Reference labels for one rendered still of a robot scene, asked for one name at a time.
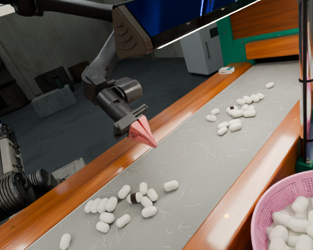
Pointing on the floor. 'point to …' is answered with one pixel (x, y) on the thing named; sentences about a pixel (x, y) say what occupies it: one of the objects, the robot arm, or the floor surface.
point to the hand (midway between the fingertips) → (154, 144)
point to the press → (5, 93)
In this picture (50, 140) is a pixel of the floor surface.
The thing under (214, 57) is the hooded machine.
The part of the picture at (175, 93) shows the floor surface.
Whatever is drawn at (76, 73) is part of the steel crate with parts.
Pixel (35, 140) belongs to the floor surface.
